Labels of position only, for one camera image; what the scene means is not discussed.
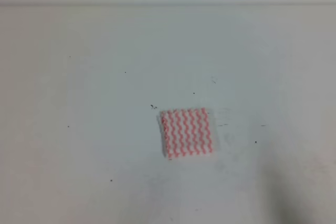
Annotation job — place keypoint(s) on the pink white striped towel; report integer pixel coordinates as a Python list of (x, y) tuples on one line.
[(188, 132)]

